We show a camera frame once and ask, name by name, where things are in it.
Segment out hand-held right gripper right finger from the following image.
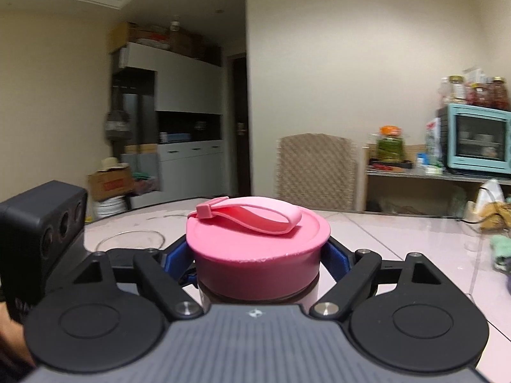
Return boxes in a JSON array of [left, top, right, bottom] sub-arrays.
[[309, 236, 444, 320]]

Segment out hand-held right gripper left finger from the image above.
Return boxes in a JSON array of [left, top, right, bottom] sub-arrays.
[[72, 243, 204, 320]]

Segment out cartoon print bottle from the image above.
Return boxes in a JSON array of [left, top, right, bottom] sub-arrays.
[[199, 274, 321, 311]]

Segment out clear glass cup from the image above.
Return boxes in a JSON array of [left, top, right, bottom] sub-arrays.
[[95, 229, 165, 254]]

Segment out pink bottle cap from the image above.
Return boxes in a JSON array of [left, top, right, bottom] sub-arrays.
[[186, 196, 332, 302]]

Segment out person's left hand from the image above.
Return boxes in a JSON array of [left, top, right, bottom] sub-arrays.
[[0, 302, 37, 376]]

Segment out stack of white bowls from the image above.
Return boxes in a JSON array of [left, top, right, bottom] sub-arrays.
[[93, 197, 129, 221]]

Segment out woven beige chair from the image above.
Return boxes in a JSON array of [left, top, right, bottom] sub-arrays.
[[276, 133, 357, 212]]

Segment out wooden shelf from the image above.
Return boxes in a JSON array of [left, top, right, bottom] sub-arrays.
[[361, 143, 511, 217]]

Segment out red print cardboard box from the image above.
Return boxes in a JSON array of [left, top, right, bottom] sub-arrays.
[[87, 165, 135, 203]]

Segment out black tray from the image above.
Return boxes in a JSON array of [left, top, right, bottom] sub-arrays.
[[368, 159, 415, 171]]

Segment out straw hat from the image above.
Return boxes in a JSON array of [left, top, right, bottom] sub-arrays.
[[99, 157, 131, 173]]

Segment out orange lid pickle jar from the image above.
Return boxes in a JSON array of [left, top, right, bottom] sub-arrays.
[[377, 125, 407, 164]]

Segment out grey hanging bag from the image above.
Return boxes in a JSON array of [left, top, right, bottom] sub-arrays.
[[104, 109, 131, 141]]

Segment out red white packet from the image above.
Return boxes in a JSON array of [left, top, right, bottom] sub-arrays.
[[425, 117, 445, 169]]

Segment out dark door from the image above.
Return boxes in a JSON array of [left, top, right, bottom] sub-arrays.
[[227, 51, 251, 197]]

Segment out green cloth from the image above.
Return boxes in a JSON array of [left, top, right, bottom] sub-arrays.
[[490, 235, 511, 273]]

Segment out white plastic bag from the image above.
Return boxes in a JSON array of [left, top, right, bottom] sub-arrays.
[[476, 178, 506, 225]]

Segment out grey white cabinet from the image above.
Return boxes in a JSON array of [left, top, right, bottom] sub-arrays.
[[109, 41, 225, 209]]

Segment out teal toaster oven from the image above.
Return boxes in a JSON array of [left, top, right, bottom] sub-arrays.
[[445, 103, 511, 178]]

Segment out small red content jar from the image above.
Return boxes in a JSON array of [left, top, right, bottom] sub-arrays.
[[467, 83, 490, 107]]

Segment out plain brown cardboard box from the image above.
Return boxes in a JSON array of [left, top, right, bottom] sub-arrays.
[[109, 21, 139, 53]]

